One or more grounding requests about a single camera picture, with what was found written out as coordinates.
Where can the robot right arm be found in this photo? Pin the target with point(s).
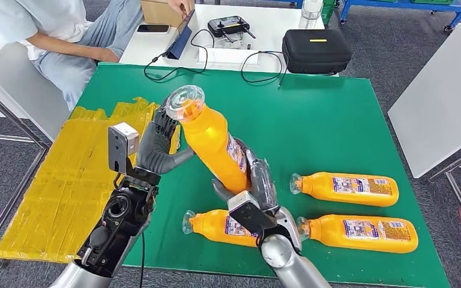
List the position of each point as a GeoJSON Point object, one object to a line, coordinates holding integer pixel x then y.
{"type": "Point", "coordinates": [290, 258]}

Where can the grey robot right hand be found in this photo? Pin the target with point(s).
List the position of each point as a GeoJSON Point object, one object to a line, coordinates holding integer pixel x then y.
{"type": "Point", "coordinates": [262, 183]}

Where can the yellow taped mat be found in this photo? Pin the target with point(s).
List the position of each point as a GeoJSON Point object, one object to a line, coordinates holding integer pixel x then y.
{"type": "Point", "coordinates": [67, 187]}

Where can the black zip carry case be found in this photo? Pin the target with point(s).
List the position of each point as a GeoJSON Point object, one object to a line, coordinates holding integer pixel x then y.
{"type": "Point", "coordinates": [316, 53]}

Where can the white bench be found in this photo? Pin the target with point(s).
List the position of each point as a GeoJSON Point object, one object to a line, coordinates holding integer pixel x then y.
{"type": "Point", "coordinates": [19, 87]}

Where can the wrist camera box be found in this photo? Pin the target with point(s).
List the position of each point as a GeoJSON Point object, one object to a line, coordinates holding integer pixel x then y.
{"type": "Point", "coordinates": [250, 212]}
{"type": "Point", "coordinates": [121, 143]}

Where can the small white table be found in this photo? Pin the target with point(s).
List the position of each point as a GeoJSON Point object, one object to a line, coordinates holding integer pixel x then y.
{"type": "Point", "coordinates": [274, 20]}

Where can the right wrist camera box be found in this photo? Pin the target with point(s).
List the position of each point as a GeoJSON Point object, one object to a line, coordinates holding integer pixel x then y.
{"type": "Point", "coordinates": [250, 212]}

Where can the green plastic crate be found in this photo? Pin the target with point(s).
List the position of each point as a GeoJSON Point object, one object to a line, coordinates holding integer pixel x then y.
{"type": "Point", "coordinates": [328, 12]}

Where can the clear plastic bottle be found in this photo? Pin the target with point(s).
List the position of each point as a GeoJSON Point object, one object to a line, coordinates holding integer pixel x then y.
{"type": "Point", "coordinates": [311, 12]}

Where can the large white table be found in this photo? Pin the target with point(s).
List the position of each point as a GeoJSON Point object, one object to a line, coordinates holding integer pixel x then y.
{"type": "Point", "coordinates": [441, 99]}

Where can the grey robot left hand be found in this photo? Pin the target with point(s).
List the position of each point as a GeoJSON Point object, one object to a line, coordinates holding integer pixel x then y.
{"type": "Point", "coordinates": [153, 153]}

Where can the person's left hand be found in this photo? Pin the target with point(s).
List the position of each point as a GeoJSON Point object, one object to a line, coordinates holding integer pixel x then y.
{"type": "Point", "coordinates": [182, 6]}

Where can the grey metal frame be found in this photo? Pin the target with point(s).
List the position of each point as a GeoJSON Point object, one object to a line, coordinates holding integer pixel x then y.
{"type": "Point", "coordinates": [4, 109]}

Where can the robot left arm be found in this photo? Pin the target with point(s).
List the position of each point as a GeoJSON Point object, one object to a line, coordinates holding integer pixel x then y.
{"type": "Point", "coordinates": [115, 226]}

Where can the person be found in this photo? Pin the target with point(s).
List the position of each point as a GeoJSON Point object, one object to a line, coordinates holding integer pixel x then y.
{"type": "Point", "coordinates": [35, 16]}

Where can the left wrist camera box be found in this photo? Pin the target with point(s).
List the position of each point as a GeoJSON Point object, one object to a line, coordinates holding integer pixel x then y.
{"type": "Point", "coordinates": [121, 143]}

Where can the cardboard box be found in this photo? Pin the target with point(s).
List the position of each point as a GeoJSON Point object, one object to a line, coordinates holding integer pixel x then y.
{"type": "Point", "coordinates": [157, 12]}

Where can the orange detergent bottle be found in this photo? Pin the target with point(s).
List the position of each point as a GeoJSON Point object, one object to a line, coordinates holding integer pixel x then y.
{"type": "Point", "coordinates": [322, 188]}
{"type": "Point", "coordinates": [210, 226]}
{"type": "Point", "coordinates": [206, 135]}
{"type": "Point", "coordinates": [330, 234]}

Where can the tablet in blue case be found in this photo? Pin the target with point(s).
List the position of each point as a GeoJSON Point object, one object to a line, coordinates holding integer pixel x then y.
{"type": "Point", "coordinates": [179, 43]}

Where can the black remote controller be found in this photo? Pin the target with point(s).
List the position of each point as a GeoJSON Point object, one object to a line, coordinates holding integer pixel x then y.
{"type": "Point", "coordinates": [228, 26]}

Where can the person's right hand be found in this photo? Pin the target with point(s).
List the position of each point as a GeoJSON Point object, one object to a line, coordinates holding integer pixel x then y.
{"type": "Point", "coordinates": [107, 55]}

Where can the smartphone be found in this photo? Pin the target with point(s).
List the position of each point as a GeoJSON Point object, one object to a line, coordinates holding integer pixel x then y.
{"type": "Point", "coordinates": [153, 28]}

